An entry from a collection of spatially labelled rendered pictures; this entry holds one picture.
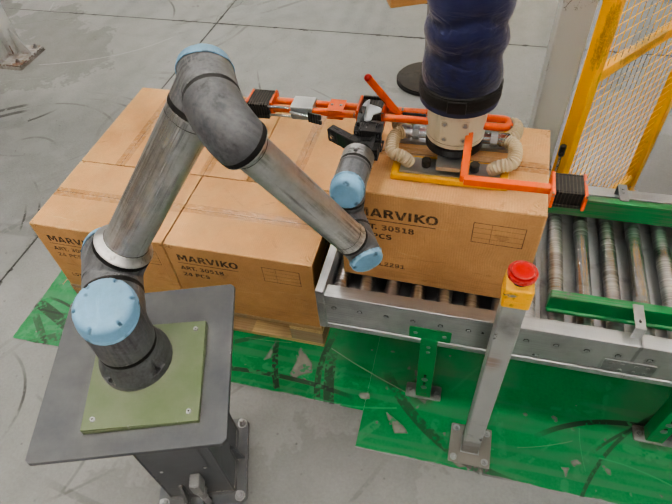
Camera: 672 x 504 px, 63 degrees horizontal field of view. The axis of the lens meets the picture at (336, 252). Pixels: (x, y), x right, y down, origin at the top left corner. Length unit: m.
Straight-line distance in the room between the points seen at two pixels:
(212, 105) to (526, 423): 1.72
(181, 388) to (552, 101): 2.04
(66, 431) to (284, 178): 0.88
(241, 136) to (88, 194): 1.55
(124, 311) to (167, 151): 0.39
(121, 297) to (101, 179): 1.27
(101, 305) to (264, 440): 1.07
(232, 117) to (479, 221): 0.85
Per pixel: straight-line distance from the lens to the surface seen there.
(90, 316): 1.38
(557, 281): 1.99
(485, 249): 1.72
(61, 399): 1.67
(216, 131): 1.06
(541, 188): 1.48
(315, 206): 1.23
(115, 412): 1.55
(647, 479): 2.36
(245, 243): 2.09
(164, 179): 1.27
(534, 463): 2.25
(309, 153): 2.43
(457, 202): 1.60
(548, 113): 2.80
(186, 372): 1.54
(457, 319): 1.79
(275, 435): 2.25
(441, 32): 1.45
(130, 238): 1.40
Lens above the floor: 2.05
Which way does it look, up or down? 49 degrees down
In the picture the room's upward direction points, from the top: 6 degrees counter-clockwise
